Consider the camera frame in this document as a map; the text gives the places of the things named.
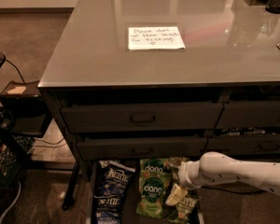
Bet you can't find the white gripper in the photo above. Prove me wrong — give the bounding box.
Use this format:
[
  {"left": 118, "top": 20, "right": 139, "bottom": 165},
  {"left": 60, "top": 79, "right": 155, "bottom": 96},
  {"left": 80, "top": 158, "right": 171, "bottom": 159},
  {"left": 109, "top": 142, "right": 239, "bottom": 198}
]
[{"left": 165, "top": 158, "right": 202, "bottom": 206}]

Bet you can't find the green dang chip bag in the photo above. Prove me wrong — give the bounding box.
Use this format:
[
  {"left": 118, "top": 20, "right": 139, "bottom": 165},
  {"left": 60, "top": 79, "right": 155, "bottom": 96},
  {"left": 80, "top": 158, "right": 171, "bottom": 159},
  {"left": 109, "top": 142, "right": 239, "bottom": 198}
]
[
  {"left": 140, "top": 158, "right": 169, "bottom": 173},
  {"left": 136, "top": 171, "right": 172, "bottom": 218}
]

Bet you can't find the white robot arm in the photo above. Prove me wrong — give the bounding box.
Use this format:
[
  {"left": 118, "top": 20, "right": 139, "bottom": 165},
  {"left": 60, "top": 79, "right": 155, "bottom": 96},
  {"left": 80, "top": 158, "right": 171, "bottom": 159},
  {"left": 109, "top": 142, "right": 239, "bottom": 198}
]
[{"left": 165, "top": 152, "right": 280, "bottom": 206}]

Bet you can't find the upper green Kettle chip bag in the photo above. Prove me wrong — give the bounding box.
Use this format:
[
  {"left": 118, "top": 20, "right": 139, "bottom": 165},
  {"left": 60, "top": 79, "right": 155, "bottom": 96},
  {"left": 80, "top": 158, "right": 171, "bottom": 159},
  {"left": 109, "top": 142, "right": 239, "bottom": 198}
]
[{"left": 170, "top": 157, "right": 189, "bottom": 185}]

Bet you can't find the green kettle chip bag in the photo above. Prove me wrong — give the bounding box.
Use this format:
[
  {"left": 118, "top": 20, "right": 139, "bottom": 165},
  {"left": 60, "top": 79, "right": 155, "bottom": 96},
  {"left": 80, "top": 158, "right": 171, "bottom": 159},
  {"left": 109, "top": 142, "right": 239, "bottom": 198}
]
[
  {"left": 170, "top": 157, "right": 189, "bottom": 185},
  {"left": 164, "top": 195, "right": 200, "bottom": 224}
]

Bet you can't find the lower green Kettle chip bag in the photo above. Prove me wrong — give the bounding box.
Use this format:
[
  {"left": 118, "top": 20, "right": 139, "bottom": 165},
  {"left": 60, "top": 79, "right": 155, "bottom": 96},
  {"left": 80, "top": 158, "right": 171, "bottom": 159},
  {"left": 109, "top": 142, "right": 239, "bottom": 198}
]
[{"left": 164, "top": 195, "right": 200, "bottom": 224}]

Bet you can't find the middle left drawer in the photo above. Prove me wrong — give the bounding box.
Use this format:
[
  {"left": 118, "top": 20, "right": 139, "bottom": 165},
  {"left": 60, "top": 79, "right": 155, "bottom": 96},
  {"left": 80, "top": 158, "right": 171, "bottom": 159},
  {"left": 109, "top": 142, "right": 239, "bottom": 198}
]
[{"left": 77, "top": 136, "right": 207, "bottom": 160}]

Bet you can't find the open bottom drawer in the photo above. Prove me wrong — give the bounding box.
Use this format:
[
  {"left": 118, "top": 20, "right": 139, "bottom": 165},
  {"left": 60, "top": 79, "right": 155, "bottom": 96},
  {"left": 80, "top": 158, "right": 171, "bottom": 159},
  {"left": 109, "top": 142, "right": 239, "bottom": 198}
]
[{"left": 86, "top": 161, "right": 204, "bottom": 224}]

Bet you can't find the upper blue Kettle chip bag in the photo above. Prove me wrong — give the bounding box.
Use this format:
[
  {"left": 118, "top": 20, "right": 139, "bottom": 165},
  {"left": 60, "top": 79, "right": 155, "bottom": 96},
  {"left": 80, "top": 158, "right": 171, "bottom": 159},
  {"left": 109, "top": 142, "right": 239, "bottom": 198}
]
[{"left": 97, "top": 161, "right": 135, "bottom": 198}]

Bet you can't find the blue kettle chip bag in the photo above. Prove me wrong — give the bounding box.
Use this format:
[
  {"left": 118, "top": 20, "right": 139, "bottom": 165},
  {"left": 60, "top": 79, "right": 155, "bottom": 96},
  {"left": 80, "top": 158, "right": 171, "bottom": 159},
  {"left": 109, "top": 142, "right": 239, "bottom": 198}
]
[
  {"left": 99, "top": 160, "right": 113, "bottom": 169},
  {"left": 94, "top": 195, "right": 122, "bottom": 224},
  {"left": 97, "top": 161, "right": 135, "bottom": 198}
]

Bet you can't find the top left drawer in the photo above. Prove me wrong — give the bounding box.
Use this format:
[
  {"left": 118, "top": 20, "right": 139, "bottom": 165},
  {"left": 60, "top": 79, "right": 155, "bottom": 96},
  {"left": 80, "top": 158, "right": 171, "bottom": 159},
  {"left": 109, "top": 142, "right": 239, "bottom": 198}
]
[{"left": 61, "top": 102, "right": 223, "bottom": 133}]

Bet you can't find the lower blue Kettle chip bag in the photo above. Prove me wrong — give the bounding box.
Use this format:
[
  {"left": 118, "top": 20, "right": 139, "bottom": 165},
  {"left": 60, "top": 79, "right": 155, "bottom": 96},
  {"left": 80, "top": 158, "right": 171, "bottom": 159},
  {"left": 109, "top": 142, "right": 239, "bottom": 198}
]
[{"left": 94, "top": 195, "right": 122, "bottom": 224}]

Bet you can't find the rear blue Kettle chip bag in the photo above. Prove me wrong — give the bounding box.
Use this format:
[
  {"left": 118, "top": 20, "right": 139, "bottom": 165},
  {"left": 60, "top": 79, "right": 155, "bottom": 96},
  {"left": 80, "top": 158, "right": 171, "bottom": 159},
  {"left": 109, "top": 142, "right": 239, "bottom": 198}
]
[{"left": 99, "top": 160, "right": 113, "bottom": 169}]

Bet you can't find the middle right drawer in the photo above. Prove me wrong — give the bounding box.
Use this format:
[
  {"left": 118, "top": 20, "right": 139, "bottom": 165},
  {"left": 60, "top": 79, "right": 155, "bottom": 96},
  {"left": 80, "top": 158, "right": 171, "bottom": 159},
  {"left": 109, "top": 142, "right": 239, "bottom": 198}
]
[{"left": 205, "top": 134, "right": 280, "bottom": 156}]

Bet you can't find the top right drawer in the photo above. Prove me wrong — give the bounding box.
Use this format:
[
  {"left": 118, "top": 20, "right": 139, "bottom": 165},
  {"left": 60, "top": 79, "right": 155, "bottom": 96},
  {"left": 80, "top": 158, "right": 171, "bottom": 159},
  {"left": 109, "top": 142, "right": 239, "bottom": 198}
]
[{"left": 217, "top": 101, "right": 280, "bottom": 129}]

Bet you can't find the dark grey drawer cabinet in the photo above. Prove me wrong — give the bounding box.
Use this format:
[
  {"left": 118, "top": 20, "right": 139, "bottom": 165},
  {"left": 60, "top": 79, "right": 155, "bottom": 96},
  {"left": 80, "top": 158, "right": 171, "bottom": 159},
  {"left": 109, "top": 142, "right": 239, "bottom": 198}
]
[{"left": 37, "top": 0, "right": 280, "bottom": 212}]

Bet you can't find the white handwritten paper note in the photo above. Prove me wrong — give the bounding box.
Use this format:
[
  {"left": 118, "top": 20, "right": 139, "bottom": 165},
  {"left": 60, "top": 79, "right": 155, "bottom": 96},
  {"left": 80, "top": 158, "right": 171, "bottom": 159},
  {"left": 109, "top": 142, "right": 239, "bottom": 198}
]
[{"left": 128, "top": 26, "right": 185, "bottom": 50}]

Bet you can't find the black crate with items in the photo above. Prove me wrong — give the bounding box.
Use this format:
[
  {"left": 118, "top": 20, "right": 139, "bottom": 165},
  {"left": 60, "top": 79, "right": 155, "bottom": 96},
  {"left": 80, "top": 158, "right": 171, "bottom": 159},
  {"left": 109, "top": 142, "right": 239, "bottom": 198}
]
[{"left": 0, "top": 135, "right": 35, "bottom": 189}]

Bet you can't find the black box with label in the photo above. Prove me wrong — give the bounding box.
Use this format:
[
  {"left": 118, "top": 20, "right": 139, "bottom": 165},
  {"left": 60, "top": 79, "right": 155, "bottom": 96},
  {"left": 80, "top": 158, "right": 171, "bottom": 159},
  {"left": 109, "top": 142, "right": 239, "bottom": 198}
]
[{"left": 0, "top": 81, "right": 52, "bottom": 137}]

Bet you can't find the white cable on floor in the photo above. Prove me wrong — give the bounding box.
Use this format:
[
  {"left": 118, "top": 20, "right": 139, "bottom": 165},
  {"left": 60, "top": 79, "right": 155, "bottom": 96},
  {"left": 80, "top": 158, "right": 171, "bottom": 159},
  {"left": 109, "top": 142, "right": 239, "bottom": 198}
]
[{"left": 0, "top": 180, "right": 22, "bottom": 224}]

